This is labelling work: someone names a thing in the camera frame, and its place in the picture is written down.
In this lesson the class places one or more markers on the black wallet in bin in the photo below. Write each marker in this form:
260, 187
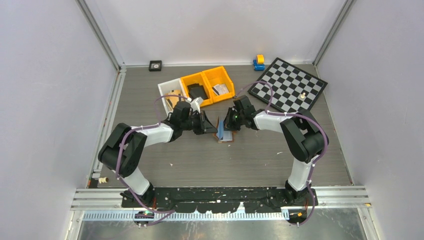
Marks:
197, 91

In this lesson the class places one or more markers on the blue and yellow toy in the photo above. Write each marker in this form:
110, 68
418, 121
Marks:
259, 63

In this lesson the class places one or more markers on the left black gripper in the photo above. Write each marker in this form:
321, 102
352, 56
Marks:
204, 124

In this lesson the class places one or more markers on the cards in yellow bin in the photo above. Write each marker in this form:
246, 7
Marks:
220, 89

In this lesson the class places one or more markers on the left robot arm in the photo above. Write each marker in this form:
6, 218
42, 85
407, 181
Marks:
121, 153

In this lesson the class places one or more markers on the brown items in white bin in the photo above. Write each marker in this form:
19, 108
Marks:
173, 97

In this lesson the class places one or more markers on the yellow bin with black item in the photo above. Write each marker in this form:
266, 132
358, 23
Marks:
201, 79

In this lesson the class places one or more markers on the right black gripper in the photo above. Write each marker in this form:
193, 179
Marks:
228, 124

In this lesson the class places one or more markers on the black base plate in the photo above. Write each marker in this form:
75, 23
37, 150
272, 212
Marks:
220, 200

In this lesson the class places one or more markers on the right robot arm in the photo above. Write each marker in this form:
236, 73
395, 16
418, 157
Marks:
305, 138

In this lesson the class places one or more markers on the white plastic bin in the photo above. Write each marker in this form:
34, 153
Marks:
169, 87

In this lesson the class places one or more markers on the yellow bin with cards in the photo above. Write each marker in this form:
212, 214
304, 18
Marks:
219, 75

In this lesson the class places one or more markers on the black and white chessboard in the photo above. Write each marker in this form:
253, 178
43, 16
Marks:
282, 84

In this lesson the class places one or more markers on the brown leather card holder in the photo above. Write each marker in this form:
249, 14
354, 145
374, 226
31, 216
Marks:
222, 135

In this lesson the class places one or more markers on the small black square box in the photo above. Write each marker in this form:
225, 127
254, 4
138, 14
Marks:
155, 66

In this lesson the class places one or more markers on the small cream peg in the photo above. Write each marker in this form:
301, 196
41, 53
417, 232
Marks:
102, 180

